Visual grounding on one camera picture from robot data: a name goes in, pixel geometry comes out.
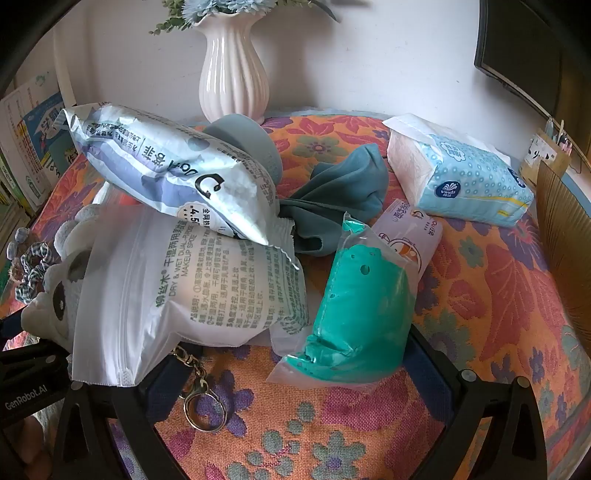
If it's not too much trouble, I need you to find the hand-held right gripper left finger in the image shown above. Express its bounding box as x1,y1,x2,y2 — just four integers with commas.
54,344,201,480

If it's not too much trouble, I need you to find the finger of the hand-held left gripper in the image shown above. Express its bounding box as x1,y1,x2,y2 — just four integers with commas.
0,310,28,340

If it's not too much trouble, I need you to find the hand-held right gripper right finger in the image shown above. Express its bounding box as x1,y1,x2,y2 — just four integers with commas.
406,323,548,480

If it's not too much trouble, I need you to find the checked fabric scrunchie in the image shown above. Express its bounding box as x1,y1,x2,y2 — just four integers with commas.
14,242,58,303

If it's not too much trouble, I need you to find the grey plush toy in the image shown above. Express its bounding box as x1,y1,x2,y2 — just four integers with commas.
21,205,102,356

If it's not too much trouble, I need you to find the purple wet wipes pack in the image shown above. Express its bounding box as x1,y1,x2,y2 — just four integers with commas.
372,199,444,296

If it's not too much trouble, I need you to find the grey-blue soft bowl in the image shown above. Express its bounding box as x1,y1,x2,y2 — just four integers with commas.
203,114,282,185

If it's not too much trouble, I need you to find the metal keyring clasp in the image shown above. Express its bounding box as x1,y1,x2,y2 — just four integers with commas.
171,344,229,432

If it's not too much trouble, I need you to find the white makeup sponge bag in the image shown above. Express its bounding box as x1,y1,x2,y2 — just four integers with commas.
69,203,310,386

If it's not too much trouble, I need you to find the floral blanket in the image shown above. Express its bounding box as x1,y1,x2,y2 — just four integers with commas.
0,113,591,480

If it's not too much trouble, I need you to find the teal sponge in clear bag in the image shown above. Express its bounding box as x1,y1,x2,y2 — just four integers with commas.
267,212,419,386

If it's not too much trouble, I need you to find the row of books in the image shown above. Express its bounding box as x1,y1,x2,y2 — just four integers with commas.
0,69,77,222

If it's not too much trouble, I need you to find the blue dotted tissue pack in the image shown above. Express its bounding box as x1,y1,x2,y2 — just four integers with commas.
382,113,535,227

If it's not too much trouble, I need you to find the teal cloth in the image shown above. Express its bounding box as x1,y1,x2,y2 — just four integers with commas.
277,143,389,256

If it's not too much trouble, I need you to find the silver and purple packet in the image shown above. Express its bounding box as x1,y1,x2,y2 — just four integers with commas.
54,102,278,245

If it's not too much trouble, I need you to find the brown pen holder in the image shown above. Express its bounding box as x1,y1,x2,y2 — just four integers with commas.
522,129,575,178

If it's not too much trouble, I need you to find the cluster of pens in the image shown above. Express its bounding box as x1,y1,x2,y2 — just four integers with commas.
545,117,574,153

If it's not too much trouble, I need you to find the white ribbed vase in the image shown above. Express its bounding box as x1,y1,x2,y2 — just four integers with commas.
198,11,271,125

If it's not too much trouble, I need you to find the black television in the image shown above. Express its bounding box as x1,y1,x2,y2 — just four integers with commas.
473,0,591,121

